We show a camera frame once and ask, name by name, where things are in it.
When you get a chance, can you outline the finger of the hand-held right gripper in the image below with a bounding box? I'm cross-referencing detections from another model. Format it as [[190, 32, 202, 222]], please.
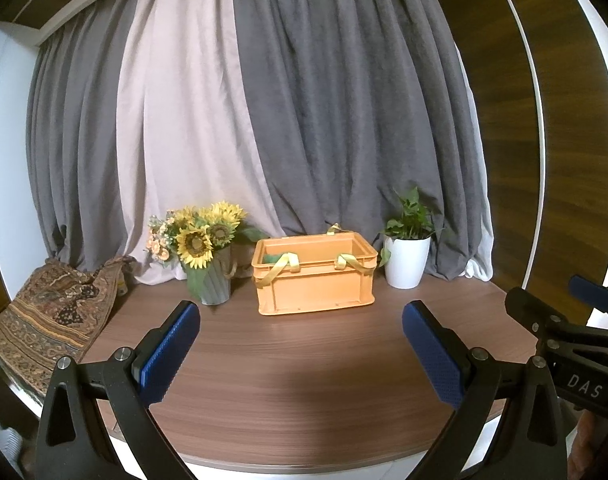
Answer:
[[505, 287, 608, 350], [568, 275, 608, 321]]

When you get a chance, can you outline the wide grey curtain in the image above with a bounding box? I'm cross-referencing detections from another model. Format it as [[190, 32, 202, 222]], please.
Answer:
[[231, 0, 490, 281]]

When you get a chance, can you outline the artificial sunflower bouquet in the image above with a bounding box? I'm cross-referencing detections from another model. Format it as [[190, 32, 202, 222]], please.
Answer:
[[144, 201, 269, 298]]

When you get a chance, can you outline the grey ribbed vase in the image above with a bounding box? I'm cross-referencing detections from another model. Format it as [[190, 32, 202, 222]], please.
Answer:
[[185, 245, 233, 306]]

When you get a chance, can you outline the white door frame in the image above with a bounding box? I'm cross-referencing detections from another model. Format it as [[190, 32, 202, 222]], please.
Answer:
[[486, 0, 547, 291]]

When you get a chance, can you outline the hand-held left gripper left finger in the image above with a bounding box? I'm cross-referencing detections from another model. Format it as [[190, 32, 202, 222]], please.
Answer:
[[35, 300, 201, 480]]

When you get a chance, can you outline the pale pink curtain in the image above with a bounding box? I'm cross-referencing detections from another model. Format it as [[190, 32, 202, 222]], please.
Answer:
[[116, 0, 285, 286]]

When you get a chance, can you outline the white curtain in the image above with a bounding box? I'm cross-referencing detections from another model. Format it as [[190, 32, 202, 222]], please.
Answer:
[[456, 50, 495, 281]]

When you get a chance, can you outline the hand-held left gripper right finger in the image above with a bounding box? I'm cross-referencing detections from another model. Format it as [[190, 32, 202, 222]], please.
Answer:
[[402, 300, 570, 480]]

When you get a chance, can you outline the white plant pot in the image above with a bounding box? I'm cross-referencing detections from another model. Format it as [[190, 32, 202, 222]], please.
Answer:
[[382, 235, 432, 289]]

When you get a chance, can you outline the orange plastic crate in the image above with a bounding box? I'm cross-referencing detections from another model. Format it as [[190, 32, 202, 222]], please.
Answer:
[[251, 223, 377, 317]]

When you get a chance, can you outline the green potted plant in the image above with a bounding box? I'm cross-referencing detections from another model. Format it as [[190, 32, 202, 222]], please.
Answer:
[[378, 186, 447, 268]]

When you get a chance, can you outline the narrow grey curtain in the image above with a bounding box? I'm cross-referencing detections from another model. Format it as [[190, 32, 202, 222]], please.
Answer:
[[26, 7, 169, 281]]

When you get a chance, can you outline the brown patterned cloth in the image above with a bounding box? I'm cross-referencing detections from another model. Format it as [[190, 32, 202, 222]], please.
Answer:
[[0, 255, 137, 396]]

